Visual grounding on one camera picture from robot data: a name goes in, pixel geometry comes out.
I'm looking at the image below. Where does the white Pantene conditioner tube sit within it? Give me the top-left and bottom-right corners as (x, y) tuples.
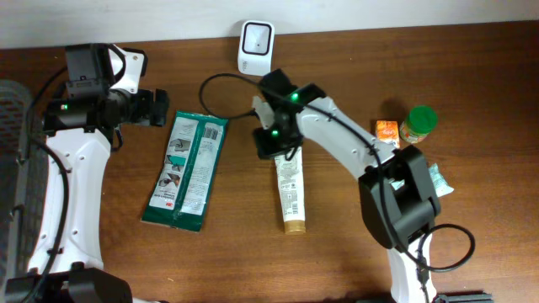
(275, 147), (306, 235)

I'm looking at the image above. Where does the green white 3M pouch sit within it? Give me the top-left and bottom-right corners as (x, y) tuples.
(141, 111), (228, 232)

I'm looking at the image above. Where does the small orange white box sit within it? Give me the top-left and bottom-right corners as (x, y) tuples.
(375, 120), (400, 148)

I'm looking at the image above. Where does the green lid glass jar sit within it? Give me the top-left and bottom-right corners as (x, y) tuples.
(399, 105), (439, 144)

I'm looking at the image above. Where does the teal wet wipes pack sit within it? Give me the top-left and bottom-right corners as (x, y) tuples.
(390, 163), (454, 198)

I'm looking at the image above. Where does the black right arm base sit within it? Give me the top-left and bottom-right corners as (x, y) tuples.
(357, 290), (494, 303)

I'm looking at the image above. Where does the left black and white arm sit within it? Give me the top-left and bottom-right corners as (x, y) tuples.
(4, 43), (169, 302)

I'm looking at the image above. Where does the right black and white arm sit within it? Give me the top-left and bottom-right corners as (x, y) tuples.
(253, 70), (440, 302)

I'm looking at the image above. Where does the white barcode scanner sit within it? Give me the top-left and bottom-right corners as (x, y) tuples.
(237, 20), (275, 77)

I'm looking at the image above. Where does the grey plastic mesh basket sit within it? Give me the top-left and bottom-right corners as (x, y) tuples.
(1, 79), (47, 292)

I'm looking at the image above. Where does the left black cable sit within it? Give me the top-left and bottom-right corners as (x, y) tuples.
(16, 66), (71, 303)

